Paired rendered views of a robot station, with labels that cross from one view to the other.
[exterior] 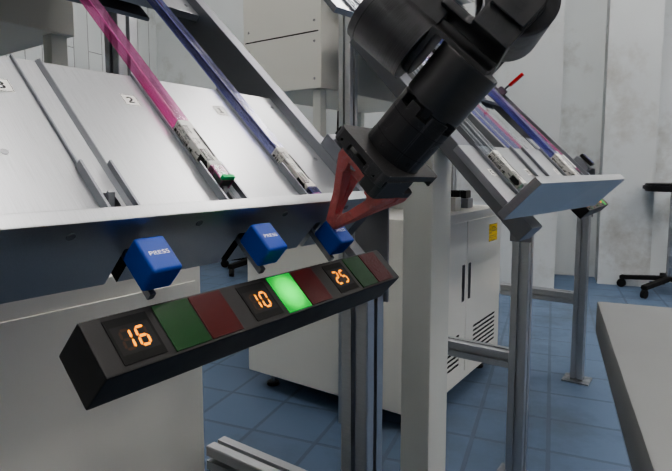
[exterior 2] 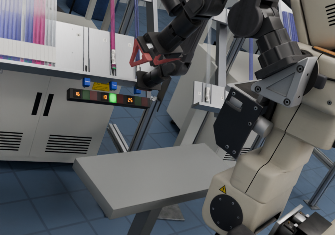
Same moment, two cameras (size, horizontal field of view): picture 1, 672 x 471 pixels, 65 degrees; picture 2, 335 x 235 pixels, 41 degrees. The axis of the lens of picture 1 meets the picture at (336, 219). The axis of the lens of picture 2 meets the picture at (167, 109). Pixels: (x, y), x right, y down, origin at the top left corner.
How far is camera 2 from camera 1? 133 cm
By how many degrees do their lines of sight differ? 27
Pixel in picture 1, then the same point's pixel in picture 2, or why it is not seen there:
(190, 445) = (103, 120)
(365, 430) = (136, 139)
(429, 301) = (191, 120)
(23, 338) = not seen: hidden behind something
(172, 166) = (103, 61)
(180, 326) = (85, 95)
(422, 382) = (179, 143)
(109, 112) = (97, 44)
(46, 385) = (72, 86)
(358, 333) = (144, 115)
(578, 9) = not seen: outside the picture
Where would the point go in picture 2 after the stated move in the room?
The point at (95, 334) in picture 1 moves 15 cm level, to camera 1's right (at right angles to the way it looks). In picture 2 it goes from (71, 90) to (102, 111)
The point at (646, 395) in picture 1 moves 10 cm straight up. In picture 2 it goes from (152, 150) to (162, 127)
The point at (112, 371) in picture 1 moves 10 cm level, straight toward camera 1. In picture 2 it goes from (71, 97) to (62, 108)
